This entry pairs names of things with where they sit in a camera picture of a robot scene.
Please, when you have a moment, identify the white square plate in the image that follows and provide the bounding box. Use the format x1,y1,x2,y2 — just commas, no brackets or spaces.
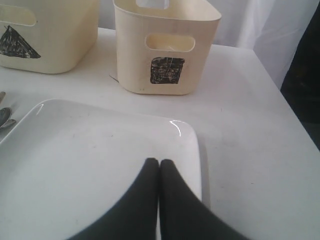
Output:
0,99,202,240

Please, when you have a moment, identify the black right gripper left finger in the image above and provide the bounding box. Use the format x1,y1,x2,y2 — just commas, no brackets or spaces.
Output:
71,158,160,240

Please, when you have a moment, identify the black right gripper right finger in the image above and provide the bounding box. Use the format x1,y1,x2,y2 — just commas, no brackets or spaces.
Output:
159,159,247,240

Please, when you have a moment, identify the long metal spoon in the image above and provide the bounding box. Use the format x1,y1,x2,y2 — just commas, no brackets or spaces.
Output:
0,107,12,128

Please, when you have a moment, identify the cream bin with square mark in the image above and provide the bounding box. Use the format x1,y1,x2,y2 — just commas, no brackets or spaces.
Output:
113,0,222,95

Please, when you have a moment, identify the white curtain backdrop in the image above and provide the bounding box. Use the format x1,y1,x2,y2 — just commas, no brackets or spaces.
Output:
99,0,320,52

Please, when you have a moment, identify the cream bin with triangle mark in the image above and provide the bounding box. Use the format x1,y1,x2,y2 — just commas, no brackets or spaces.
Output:
0,0,100,74

